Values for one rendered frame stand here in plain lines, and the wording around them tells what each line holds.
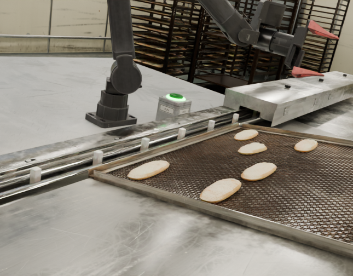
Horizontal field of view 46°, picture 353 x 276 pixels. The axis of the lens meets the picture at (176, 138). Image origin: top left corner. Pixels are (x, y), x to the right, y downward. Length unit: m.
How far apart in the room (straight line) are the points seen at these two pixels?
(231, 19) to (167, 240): 0.75
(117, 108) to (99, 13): 5.81
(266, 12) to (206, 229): 0.77
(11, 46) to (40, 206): 5.48
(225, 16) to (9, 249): 0.82
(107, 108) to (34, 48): 5.14
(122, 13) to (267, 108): 0.52
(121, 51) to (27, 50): 5.10
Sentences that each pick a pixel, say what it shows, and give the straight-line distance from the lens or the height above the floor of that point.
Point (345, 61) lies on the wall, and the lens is 7.96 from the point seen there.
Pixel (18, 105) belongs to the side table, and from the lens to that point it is 1.21.
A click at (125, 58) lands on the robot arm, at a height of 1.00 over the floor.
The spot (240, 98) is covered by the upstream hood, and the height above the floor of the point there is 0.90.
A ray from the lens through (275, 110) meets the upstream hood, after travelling 1.28.
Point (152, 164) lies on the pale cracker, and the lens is 0.68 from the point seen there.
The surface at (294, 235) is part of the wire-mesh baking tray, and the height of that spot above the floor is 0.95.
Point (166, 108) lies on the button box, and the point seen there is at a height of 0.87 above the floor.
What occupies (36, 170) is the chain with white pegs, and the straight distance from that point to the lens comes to 0.71.
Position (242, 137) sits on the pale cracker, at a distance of 0.92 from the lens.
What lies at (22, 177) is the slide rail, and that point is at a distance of 0.73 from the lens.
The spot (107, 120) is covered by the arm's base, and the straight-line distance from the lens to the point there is 1.10.
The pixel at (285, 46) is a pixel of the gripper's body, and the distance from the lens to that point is 1.14.
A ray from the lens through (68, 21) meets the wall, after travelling 6.49.
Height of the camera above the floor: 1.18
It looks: 19 degrees down
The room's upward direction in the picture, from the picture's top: 10 degrees clockwise
